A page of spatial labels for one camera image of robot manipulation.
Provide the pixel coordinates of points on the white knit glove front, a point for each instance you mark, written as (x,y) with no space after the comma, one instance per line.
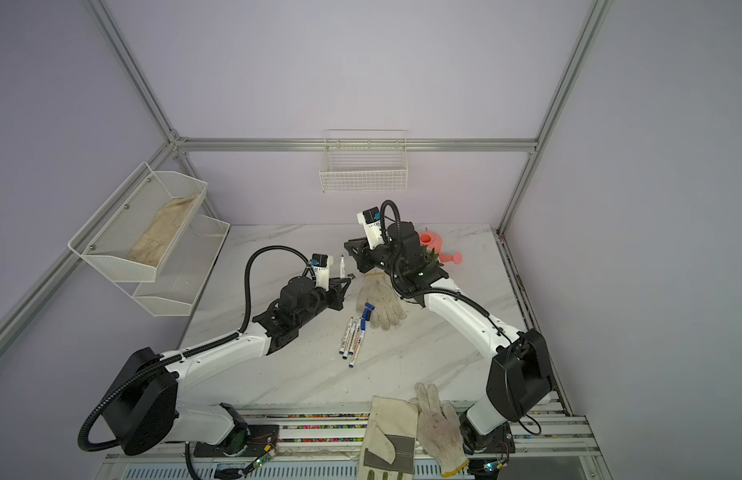
(438,430)

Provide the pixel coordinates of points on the white mesh shelf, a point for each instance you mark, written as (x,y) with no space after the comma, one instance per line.
(179,284)
(113,241)

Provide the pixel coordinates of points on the pink watering can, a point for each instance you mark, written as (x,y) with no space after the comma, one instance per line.
(434,242)

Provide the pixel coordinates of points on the potted green plant white pot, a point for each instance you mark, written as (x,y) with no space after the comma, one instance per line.
(429,262)

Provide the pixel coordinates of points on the beige cloth in shelf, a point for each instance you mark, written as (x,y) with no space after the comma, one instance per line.
(155,241)

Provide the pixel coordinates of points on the white knit glove on table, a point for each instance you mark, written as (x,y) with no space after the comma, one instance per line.
(377,291)

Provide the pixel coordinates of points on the beige leather work glove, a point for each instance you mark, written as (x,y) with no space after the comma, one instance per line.
(389,443)

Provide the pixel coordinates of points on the white wire wall basket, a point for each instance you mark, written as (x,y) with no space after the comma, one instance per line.
(364,161)

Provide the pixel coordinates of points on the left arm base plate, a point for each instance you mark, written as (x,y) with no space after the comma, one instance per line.
(250,443)

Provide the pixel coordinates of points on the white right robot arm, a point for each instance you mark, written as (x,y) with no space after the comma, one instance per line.
(520,374)

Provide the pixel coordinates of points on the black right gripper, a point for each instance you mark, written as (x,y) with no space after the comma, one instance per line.
(362,248)

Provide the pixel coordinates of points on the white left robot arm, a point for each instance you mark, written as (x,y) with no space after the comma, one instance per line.
(146,406)

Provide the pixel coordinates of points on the lower white mesh shelf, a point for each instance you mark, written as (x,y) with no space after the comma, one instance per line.
(179,284)

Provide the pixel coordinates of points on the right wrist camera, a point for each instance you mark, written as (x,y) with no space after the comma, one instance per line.
(370,219)

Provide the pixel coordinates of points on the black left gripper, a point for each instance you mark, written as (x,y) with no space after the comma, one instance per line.
(337,295)

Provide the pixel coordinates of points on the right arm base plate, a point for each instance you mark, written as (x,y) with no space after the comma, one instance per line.
(499,441)

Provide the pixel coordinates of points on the upper white mesh shelf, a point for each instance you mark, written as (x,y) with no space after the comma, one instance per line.
(113,241)

